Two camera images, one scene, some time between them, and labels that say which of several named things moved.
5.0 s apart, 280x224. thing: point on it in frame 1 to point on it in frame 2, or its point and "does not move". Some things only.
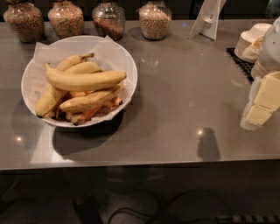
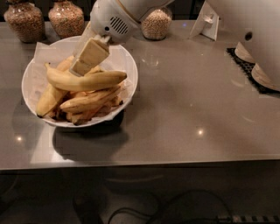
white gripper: x=271 y=52 to x=112 y=20
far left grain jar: x=26 y=19 does not move
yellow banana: x=84 y=81 does not move
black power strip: x=248 y=219 does not move
